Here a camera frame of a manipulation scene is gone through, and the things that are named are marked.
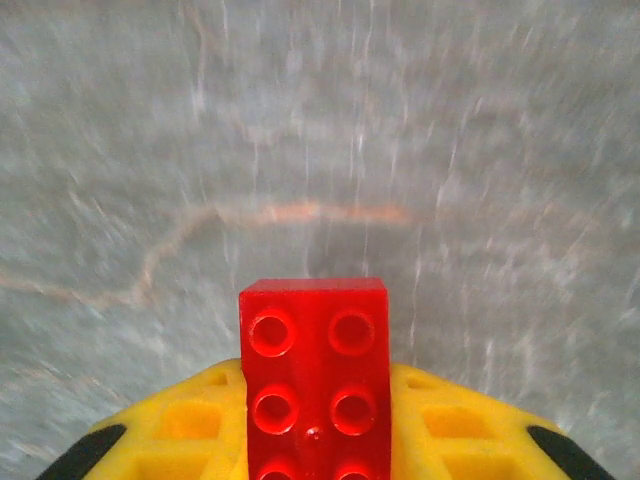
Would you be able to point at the long red lego brick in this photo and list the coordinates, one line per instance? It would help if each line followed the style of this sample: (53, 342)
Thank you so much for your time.
(315, 380)

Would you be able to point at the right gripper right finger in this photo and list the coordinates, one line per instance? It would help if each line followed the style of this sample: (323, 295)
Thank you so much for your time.
(450, 430)

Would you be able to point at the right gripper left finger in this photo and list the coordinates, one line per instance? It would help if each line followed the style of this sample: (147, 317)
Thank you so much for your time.
(190, 430)

